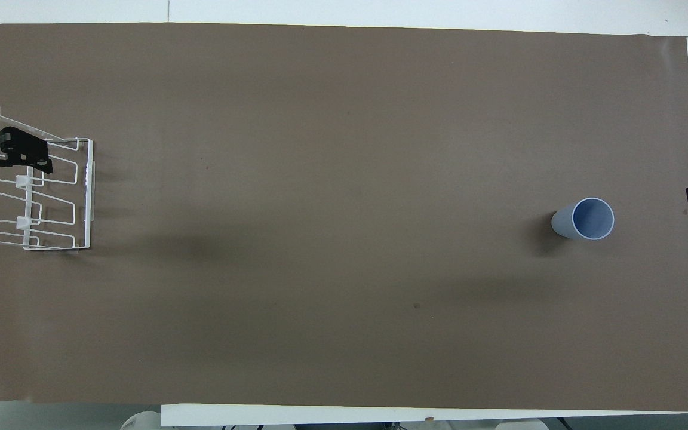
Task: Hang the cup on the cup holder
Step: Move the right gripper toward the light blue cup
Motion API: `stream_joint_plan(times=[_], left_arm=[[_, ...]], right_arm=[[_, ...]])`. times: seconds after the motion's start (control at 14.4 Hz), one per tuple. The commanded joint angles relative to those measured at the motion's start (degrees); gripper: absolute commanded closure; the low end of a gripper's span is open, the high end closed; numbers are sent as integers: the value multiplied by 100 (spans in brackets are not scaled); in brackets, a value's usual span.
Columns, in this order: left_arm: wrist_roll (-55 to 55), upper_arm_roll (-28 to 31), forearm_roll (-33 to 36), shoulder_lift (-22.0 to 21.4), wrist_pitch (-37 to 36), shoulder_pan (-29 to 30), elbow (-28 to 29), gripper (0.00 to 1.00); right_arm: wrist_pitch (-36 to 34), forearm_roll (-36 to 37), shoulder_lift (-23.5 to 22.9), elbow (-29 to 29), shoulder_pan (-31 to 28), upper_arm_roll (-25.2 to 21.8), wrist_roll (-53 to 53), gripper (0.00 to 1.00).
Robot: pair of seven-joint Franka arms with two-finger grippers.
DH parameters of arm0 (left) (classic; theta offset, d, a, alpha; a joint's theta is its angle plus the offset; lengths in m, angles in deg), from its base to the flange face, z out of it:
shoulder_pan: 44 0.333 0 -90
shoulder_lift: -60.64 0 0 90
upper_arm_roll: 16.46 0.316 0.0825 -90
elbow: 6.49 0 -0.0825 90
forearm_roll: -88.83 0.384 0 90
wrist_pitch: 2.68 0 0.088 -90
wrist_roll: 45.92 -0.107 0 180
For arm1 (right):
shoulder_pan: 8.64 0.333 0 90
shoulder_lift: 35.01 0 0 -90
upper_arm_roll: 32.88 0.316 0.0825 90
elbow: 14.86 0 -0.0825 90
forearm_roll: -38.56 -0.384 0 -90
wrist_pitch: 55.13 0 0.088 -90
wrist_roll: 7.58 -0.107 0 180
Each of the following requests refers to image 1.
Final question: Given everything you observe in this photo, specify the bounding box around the light blue plastic cup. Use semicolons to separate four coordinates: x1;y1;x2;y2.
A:
551;197;615;241

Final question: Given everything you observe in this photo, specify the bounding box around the white wire cup holder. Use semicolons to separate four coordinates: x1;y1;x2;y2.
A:
0;105;95;254

